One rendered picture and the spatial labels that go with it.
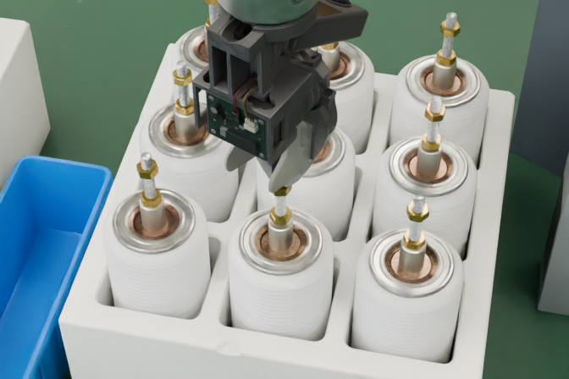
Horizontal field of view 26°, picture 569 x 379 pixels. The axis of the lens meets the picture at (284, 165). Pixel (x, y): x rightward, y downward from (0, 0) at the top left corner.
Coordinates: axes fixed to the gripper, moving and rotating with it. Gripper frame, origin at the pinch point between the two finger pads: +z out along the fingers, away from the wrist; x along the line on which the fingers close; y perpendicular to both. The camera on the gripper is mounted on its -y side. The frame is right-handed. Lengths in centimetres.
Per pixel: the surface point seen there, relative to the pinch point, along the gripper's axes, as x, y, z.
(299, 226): 0.5, -1.6, 9.4
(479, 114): 6.9, -24.9, 11.1
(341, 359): 8.9, 4.1, 16.8
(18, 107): -42.4, -8.3, 23.7
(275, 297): 2.3, 4.8, 11.6
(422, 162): 6.4, -13.6, 8.2
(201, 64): -19.5, -13.9, 9.5
